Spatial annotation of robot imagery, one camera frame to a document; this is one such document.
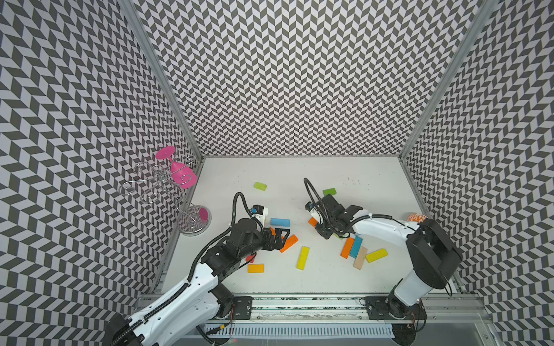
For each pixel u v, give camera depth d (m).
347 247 0.86
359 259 0.85
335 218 0.69
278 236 0.67
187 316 0.55
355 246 0.87
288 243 0.87
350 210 0.65
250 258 0.85
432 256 0.45
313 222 0.82
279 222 0.93
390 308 0.65
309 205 0.80
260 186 1.06
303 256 0.85
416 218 0.91
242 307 0.72
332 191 1.03
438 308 0.75
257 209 0.68
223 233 0.58
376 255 0.84
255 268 0.81
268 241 0.65
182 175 0.91
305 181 0.76
